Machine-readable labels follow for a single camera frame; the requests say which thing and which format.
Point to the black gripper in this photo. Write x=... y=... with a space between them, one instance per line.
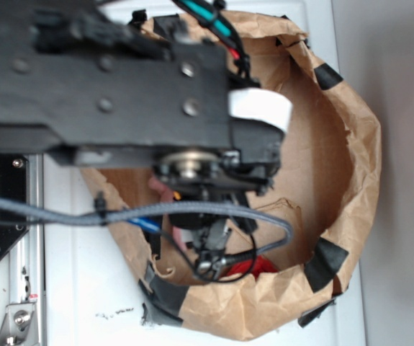
x=207 y=235

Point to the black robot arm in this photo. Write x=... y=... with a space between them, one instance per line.
x=89 y=92

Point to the red cloth item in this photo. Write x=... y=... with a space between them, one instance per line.
x=250 y=268

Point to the pink plush bunny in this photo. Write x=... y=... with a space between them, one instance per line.
x=167 y=196

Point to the brown paper bag bin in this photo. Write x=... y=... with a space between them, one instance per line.
x=328 y=189

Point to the white tray board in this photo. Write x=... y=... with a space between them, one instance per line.
x=92 y=297

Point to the aluminium extrusion rail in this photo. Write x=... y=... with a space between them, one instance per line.
x=27 y=257

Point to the metal corner bracket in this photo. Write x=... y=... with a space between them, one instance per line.
x=20 y=325

